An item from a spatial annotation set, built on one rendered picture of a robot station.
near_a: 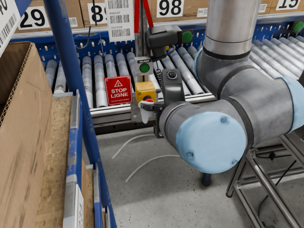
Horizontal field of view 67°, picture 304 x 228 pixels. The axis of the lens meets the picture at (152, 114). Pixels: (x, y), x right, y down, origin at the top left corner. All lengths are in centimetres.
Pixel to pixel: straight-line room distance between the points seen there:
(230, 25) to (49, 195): 36
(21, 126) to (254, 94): 32
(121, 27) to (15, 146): 63
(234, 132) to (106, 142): 160
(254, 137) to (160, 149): 145
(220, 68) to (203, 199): 122
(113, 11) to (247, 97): 53
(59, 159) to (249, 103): 28
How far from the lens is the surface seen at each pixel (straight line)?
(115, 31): 80
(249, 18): 43
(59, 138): 33
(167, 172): 167
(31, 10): 144
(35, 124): 29
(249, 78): 42
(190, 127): 32
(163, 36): 77
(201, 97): 107
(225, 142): 34
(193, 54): 145
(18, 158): 23
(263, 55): 154
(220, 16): 42
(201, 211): 155
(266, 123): 38
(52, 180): 29
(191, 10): 152
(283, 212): 118
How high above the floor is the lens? 136
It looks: 41 degrees down
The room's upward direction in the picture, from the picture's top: straight up
